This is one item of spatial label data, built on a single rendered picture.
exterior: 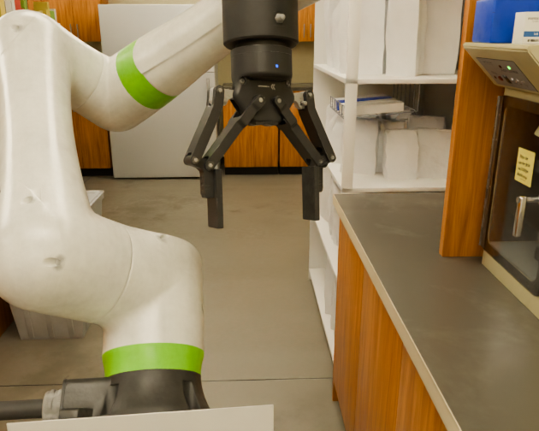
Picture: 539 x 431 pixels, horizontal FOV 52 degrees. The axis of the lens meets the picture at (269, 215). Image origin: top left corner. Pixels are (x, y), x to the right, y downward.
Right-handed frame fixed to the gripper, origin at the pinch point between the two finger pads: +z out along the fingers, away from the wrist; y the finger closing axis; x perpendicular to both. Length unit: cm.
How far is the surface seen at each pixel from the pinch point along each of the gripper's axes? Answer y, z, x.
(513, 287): -80, 24, -25
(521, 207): -68, 4, -14
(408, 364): -52, 39, -31
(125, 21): -117, -155, -504
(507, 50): -62, -28, -14
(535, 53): -60, -25, -6
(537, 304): -75, 25, -15
